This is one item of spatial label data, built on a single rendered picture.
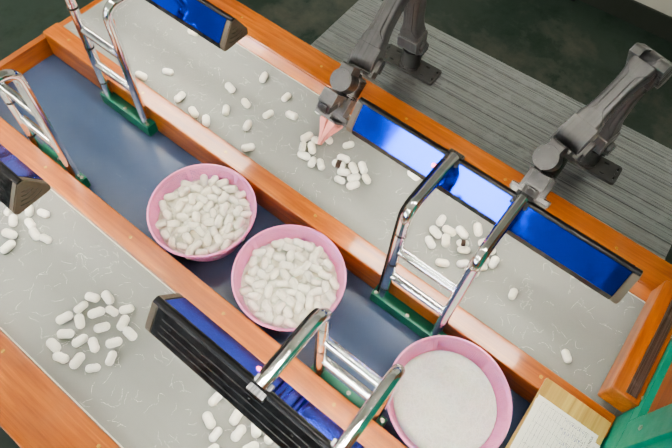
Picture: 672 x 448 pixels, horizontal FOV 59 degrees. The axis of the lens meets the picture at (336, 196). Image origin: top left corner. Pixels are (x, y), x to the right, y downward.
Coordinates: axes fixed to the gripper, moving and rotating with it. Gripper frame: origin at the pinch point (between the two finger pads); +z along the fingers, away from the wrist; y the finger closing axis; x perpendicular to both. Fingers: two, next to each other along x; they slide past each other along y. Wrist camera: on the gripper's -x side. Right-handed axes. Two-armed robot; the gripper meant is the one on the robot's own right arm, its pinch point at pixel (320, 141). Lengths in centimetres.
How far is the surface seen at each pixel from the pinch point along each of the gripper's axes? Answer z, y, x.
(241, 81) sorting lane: -0.9, -32.2, 3.7
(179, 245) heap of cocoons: 35.0, -7.0, -28.4
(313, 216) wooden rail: 14.1, 13.3, -12.7
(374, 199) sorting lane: 4.5, 21.2, -0.9
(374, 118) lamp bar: -16.0, 20.0, -30.5
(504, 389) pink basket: 19, 72, -16
